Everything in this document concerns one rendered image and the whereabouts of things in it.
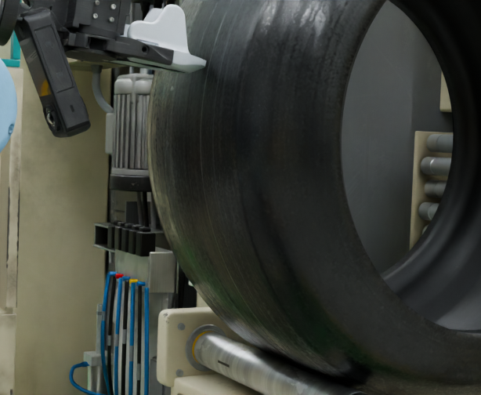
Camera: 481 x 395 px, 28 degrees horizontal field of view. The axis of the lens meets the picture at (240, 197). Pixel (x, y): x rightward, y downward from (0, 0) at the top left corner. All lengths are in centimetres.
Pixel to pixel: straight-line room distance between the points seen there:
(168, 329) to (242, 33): 47
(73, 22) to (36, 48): 4
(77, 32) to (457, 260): 68
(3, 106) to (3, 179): 83
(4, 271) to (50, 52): 70
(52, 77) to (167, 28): 13
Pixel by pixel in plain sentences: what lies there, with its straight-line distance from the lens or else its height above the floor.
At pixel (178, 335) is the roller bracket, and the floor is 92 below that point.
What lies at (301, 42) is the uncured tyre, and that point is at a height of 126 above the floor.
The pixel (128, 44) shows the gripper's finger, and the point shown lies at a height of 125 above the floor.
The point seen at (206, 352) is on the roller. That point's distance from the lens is 125.
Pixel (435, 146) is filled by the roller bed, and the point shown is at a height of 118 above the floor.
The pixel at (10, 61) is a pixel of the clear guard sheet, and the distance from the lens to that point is 155.
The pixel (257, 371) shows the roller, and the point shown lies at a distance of 114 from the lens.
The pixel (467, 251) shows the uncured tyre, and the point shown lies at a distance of 138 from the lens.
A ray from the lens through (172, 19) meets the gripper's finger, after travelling 95.
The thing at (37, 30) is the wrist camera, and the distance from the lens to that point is 90.
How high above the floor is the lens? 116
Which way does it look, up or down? 3 degrees down
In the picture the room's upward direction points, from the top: 2 degrees clockwise
